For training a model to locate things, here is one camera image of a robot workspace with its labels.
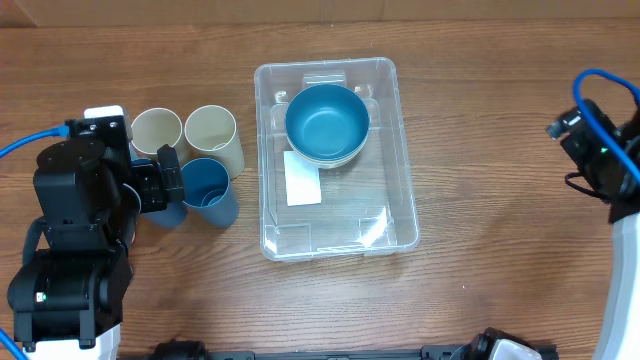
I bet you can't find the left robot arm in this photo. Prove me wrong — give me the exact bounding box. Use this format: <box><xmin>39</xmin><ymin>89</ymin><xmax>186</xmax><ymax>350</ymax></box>
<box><xmin>1</xmin><ymin>105</ymin><xmax>185</xmax><ymax>359</ymax></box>

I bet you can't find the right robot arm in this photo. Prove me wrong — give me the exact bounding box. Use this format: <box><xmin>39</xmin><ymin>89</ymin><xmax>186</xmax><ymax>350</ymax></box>
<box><xmin>546</xmin><ymin>107</ymin><xmax>639</xmax><ymax>360</ymax></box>

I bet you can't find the dark blue tall cup left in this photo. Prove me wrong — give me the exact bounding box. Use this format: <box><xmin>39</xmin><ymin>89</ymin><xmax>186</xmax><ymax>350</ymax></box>
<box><xmin>130</xmin><ymin>157</ymin><xmax>190</xmax><ymax>230</ymax></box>

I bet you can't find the cream tall cup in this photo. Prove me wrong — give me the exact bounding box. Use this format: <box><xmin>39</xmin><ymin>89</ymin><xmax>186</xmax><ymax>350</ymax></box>
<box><xmin>185</xmin><ymin>105</ymin><xmax>245</xmax><ymax>179</ymax></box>
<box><xmin>131</xmin><ymin>108</ymin><xmax>189</xmax><ymax>165</ymax></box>

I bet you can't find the dark blue tall cup right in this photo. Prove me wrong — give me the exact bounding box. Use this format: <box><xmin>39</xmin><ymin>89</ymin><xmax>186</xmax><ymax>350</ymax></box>
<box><xmin>181</xmin><ymin>158</ymin><xmax>239</xmax><ymax>228</ymax></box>

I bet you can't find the cream bowl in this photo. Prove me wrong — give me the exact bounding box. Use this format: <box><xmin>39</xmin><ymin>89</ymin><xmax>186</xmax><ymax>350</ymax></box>
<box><xmin>287</xmin><ymin>137</ymin><xmax>368</xmax><ymax>169</ymax></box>

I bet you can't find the clear plastic storage container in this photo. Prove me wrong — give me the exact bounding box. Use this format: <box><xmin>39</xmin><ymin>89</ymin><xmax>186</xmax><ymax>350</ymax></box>
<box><xmin>254</xmin><ymin>57</ymin><xmax>420</xmax><ymax>262</ymax></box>

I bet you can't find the white label in container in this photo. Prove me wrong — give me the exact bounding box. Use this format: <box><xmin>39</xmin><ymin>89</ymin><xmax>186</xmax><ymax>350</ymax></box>
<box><xmin>283</xmin><ymin>151</ymin><xmax>322</xmax><ymax>206</ymax></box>

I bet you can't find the dark blue tall cup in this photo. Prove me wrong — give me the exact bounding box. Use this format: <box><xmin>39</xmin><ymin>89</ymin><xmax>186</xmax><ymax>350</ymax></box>
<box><xmin>181</xmin><ymin>158</ymin><xmax>239</xmax><ymax>228</ymax></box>
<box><xmin>130</xmin><ymin>157</ymin><xmax>190</xmax><ymax>230</ymax></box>

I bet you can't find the cream tall cup right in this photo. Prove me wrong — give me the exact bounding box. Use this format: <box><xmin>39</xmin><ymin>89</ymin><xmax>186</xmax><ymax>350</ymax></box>
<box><xmin>185</xmin><ymin>105</ymin><xmax>245</xmax><ymax>179</ymax></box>

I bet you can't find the dark blue bowl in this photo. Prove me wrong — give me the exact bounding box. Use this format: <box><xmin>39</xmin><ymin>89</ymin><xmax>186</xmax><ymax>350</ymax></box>
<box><xmin>284</xmin><ymin>84</ymin><xmax>371</xmax><ymax>160</ymax></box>

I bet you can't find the cream tall cup left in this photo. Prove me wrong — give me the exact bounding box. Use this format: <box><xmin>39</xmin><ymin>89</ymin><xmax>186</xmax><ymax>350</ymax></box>
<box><xmin>131</xmin><ymin>108</ymin><xmax>189</xmax><ymax>165</ymax></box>

